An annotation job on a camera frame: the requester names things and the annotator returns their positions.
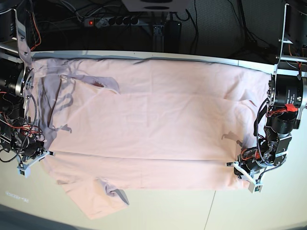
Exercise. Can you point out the metal table leg column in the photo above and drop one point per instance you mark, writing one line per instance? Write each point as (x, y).
(158, 38)

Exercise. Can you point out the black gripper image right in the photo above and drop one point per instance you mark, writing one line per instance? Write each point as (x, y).
(251, 162)

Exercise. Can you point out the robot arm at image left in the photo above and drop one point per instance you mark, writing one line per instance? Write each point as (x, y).
(18, 132)

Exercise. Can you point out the black power strip red switch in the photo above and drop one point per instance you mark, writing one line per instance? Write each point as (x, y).
(111, 21)

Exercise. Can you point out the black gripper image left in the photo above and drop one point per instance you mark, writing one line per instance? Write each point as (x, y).
(26, 148)

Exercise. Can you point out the black power adapter box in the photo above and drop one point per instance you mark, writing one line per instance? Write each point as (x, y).
(172, 33)

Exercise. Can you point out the pink T-shirt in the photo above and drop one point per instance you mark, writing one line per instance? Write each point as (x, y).
(143, 124)

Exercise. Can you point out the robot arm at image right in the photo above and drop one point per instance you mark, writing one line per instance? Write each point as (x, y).
(281, 112)

